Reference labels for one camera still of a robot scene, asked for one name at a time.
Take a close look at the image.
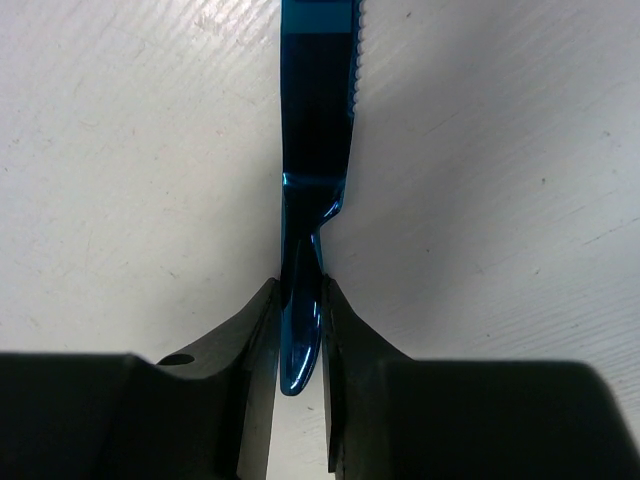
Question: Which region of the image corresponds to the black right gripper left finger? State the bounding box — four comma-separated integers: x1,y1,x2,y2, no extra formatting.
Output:
1,279,279,479

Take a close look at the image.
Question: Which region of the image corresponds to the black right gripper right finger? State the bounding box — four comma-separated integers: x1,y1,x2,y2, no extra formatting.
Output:
322,278,639,479

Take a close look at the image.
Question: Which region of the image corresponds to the blue table knife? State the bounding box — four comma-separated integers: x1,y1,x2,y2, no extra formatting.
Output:
280,0,361,396

